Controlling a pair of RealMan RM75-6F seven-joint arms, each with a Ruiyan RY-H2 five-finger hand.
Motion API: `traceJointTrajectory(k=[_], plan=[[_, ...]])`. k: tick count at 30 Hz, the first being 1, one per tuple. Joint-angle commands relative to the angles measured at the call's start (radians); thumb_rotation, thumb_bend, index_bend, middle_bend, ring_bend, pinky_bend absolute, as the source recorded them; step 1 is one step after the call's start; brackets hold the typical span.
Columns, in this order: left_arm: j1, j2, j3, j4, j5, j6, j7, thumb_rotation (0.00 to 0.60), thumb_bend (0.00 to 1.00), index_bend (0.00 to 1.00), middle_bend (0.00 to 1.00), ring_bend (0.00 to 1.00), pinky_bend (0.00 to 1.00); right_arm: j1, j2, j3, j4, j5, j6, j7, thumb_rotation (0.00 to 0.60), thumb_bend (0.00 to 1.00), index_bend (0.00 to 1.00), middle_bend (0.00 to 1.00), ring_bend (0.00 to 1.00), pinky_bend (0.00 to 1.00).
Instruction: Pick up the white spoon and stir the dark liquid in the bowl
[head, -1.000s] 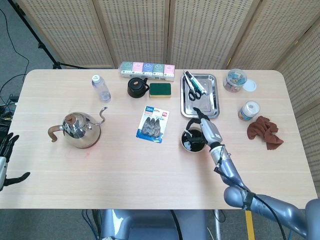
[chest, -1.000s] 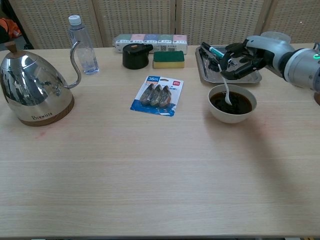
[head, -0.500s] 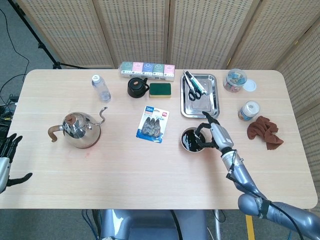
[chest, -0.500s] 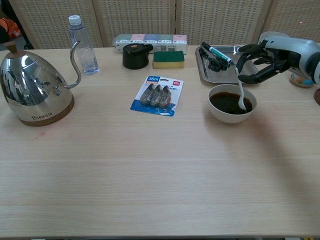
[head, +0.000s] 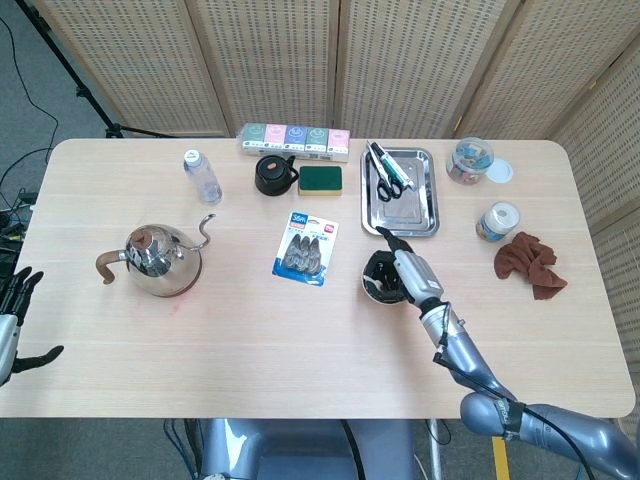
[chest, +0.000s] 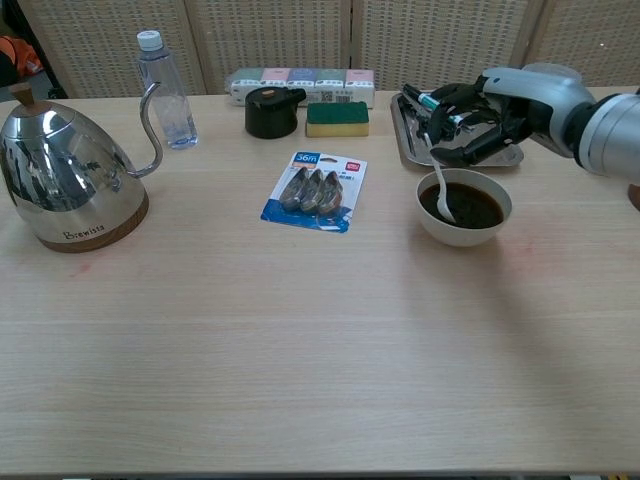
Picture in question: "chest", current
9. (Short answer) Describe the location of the multicolour tissue multipack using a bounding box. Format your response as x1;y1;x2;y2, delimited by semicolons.
224;68;376;107

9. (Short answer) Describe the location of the white bowl of coffee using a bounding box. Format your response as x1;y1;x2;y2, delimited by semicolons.
416;168;513;248

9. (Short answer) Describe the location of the white green tube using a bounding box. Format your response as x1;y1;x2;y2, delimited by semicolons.
402;83;466;126

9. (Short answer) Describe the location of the green yellow sponge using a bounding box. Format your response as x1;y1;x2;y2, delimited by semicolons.
305;101;372;139

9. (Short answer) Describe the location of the steel gooseneck kettle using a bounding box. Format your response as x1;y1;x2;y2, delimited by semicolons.
0;82;165;254

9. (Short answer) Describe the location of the orange black bag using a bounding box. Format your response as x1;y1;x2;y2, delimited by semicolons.
0;34;45;84

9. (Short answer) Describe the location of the black round lidded pot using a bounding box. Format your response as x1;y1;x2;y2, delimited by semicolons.
244;86;307;140

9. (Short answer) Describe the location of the woven folding screen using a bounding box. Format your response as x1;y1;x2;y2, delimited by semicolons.
14;0;640;99

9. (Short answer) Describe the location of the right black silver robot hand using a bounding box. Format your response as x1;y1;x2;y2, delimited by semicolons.
428;62;599;169

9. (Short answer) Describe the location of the rectangular steel tray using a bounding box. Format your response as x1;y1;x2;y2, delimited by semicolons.
390;91;525;169

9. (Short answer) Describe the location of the white plastic spoon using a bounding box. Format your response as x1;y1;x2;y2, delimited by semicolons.
423;132;457;224

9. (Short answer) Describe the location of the clear plastic water bottle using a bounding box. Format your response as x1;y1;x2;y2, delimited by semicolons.
136;29;199;150

